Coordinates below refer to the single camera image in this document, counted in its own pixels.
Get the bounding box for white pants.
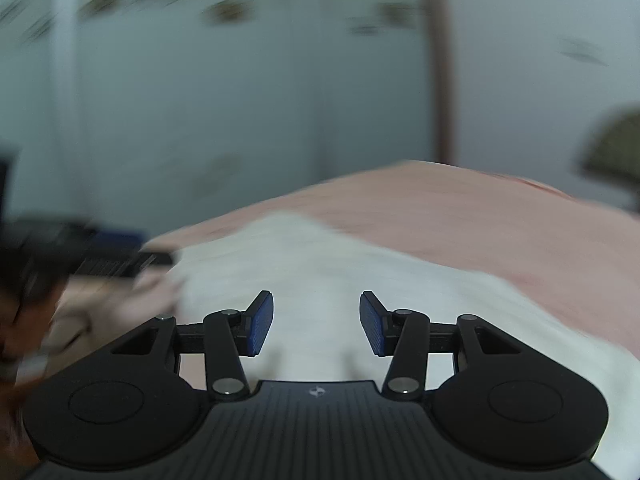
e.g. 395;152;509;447
167;211;636;480

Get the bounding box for brown wooden door frame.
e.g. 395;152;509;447
419;0;460;167

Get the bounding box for olive padded headboard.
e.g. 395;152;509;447
574;105;640;211

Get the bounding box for pink floral blanket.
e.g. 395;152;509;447
30;159;640;391

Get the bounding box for white wardrobe with flower stickers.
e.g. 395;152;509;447
0;0;428;258

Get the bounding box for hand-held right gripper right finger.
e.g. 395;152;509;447
360;290;527;403

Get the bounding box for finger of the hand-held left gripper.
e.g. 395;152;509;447
95;230;149;252
75;251;174;279

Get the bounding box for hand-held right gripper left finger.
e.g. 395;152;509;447
107;290;275;403

